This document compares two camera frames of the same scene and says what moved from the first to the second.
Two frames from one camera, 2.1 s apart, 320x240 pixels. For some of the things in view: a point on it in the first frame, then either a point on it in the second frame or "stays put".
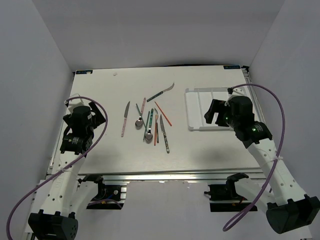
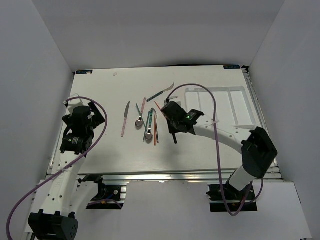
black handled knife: [163, 132] to [174, 138]
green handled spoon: [149, 135] stays put
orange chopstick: [155, 131] stays put
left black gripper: [97, 118] stays put
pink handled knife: [125, 115] stays put
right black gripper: [217, 106] to [172, 130]
